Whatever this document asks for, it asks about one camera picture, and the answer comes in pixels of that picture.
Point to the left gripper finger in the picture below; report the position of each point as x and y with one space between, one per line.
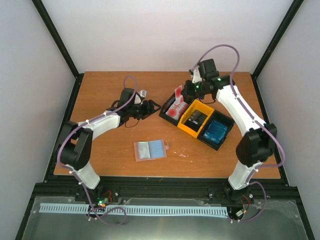
153 106
144 115

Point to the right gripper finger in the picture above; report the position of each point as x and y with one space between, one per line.
187 98
187 87

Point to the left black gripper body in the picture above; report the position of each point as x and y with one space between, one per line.
140 112

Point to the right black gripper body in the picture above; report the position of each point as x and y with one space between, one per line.
198 92

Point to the red white credit card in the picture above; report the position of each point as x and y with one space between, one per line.
178 95

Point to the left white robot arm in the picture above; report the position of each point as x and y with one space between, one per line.
74 143

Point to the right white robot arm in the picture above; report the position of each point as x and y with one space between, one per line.
258 138

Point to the yellow middle card bin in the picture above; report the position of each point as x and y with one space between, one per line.
204 108

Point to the red white card stack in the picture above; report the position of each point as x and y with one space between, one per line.
176 110

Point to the black left card bin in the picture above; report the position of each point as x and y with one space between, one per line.
166 106

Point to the black card bin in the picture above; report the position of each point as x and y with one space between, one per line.
222 118
166 106

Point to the black card stack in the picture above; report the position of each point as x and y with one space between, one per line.
195 120

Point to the black right card bin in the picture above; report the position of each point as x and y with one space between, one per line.
222 118

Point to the blue card stack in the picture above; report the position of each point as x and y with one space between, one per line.
215 132

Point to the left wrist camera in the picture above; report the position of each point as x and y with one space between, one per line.
140 96

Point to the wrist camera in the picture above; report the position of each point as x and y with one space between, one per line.
140 96
196 77

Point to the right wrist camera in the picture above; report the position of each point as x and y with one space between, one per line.
196 77

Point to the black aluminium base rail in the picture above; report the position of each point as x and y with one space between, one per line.
211 191

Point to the light blue cable duct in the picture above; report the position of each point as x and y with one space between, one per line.
137 210

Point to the right black frame post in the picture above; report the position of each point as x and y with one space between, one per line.
279 33

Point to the black frame post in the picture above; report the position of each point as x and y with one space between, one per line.
47 20
279 33

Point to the left black frame post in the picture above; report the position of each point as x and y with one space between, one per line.
47 20

